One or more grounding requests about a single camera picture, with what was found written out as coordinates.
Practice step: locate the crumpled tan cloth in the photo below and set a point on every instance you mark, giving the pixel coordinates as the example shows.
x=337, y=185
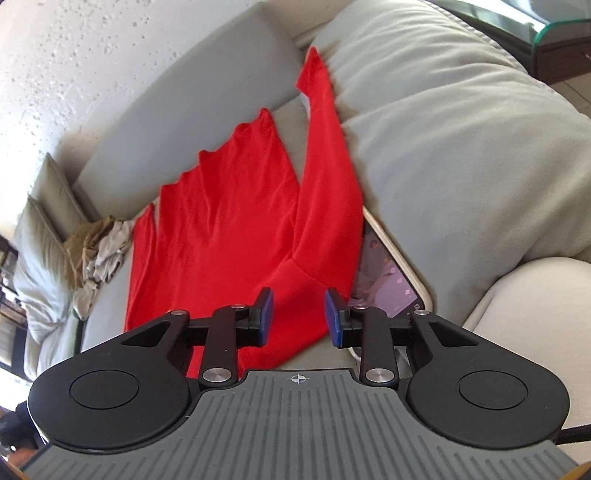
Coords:
x=85, y=240

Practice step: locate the crumpled off-white cloth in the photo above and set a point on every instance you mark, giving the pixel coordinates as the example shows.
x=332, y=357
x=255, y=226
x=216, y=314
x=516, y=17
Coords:
x=104, y=263

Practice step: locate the white-framed tablet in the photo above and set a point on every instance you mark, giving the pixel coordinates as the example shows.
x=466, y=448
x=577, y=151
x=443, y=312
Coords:
x=385, y=277

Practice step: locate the grey throw pillow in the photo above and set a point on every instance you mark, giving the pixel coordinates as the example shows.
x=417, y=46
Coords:
x=55, y=189
x=39, y=272

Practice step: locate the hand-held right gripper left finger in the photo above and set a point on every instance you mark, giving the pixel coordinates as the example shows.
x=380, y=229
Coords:
x=266, y=318

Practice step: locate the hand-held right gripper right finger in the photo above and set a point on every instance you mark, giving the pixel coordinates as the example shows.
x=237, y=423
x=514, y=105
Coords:
x=333, y=318

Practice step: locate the red long-sleeved shirt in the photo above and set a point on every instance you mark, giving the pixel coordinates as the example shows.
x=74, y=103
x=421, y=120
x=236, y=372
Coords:
x=221, y=240

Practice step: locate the large grey sofa cushion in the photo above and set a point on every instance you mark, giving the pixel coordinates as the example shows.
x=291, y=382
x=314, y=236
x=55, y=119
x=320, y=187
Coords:
x=443, y=138

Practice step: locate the light grey sofa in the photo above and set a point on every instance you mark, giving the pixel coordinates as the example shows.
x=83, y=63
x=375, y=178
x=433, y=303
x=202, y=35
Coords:
x=194, y=115

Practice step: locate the glass-topped side table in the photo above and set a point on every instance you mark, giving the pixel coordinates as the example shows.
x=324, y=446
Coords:
x=521, y=32

